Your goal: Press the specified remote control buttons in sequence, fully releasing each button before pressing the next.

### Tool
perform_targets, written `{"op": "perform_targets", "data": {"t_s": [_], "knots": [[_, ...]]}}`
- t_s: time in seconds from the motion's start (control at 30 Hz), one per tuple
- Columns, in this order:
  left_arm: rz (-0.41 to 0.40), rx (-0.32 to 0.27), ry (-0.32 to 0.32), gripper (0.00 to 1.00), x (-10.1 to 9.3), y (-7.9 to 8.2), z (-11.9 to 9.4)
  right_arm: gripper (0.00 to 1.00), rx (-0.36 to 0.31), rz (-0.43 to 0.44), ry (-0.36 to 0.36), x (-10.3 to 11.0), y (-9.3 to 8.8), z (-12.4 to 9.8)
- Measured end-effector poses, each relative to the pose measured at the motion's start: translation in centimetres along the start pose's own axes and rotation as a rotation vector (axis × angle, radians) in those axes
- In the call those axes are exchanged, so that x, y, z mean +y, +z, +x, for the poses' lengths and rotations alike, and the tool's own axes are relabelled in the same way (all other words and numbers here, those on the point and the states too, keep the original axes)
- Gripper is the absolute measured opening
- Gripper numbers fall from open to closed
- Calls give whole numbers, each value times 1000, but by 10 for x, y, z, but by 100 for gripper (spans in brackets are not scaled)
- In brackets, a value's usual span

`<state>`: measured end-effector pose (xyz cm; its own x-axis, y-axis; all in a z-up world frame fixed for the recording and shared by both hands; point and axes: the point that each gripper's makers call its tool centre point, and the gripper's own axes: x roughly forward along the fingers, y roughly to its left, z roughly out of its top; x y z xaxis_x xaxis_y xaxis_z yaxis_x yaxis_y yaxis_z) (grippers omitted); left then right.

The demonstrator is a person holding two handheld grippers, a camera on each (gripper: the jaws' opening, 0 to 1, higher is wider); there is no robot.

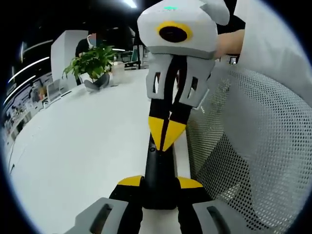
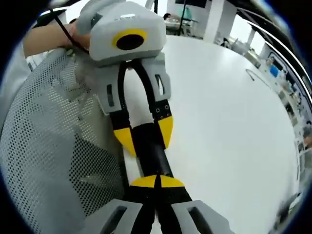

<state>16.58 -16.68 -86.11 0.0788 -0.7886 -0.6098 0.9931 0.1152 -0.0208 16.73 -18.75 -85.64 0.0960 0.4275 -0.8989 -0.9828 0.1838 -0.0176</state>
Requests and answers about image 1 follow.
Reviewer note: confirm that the white square pillar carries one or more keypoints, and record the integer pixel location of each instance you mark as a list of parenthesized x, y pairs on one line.
[(62, 56)]

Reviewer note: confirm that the clear plastic cup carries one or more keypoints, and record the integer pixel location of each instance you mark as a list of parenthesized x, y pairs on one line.
[(118, 73)]

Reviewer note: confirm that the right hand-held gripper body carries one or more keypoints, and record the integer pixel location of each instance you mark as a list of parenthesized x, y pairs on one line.
[(175, 14)]

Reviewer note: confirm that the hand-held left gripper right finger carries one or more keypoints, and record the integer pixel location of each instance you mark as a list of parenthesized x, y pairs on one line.
[(192, 195)]

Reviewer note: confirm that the black remote control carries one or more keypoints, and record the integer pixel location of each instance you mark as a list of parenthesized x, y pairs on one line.
[(159, 175)]

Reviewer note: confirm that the person's white shirt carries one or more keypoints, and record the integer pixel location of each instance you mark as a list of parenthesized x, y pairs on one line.
[(268, 44)]

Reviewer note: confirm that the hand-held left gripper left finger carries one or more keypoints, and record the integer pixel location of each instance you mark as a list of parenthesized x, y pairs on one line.
[(126, 195)]

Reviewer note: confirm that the black pen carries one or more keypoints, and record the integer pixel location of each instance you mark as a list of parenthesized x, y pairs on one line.
[(66, 93)]

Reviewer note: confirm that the white office chair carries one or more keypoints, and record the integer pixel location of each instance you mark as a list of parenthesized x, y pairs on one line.
[(53, 89)]

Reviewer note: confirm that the small black device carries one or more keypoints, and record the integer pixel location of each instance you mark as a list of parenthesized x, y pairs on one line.
[(233, 60)]

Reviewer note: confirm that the grey curved object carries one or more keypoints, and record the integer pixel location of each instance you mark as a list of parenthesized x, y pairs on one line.
[(97, 85)]

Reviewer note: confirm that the green potted plant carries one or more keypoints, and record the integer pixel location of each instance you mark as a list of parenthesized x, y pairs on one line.
[(91, 62)]

